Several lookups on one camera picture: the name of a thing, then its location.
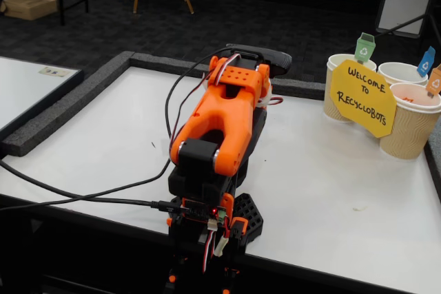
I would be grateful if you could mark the green recycling bin label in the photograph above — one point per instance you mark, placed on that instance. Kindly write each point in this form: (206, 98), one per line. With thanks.
(364, 49)

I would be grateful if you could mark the paper cup with blue label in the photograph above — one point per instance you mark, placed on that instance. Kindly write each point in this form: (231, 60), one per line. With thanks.
(399, 72)

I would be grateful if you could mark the black robot base with clamp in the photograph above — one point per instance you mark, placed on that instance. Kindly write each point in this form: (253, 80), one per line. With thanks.
(248, 211)

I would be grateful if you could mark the paper cup with green label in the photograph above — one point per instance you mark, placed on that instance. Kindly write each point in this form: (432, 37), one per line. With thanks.
(330, 108)

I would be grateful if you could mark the blue recycling bin label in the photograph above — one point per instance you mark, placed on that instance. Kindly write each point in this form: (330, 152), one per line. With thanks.
(426, 64)

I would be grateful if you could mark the paper cup with orange label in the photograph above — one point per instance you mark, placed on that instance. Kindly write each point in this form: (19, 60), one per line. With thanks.
(410, 132)

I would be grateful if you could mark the white tape label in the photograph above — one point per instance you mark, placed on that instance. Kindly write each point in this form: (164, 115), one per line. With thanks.
(53, 71)

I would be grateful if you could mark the yellow handwritten welcome sign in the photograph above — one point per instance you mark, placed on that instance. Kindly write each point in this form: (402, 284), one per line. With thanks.
(361, 101)

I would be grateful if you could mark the black framed whiteboard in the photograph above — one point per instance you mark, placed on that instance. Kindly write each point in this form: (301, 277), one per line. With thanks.
(24, 91)

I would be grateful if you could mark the orange and black robot arm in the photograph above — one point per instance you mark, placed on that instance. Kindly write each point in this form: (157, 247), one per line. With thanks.
(220, 118)

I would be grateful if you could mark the orange paper ball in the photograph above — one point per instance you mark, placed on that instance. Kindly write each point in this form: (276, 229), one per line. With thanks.
(408, 100)

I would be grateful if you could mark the short dark grey foam strip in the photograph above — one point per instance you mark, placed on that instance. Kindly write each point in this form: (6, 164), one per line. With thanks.
(299, 88)

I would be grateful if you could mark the long dark grey foam strip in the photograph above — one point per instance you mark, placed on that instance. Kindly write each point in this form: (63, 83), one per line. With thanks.
(51, 116)

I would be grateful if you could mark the cardboard box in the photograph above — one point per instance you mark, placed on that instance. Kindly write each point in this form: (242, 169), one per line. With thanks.
(29, 6)

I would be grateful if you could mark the orange controller board housing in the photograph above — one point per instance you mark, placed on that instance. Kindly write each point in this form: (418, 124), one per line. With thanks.
(225, 204)

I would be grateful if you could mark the orange recycling bin label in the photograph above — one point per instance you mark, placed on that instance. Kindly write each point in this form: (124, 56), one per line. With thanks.
(435, 82)

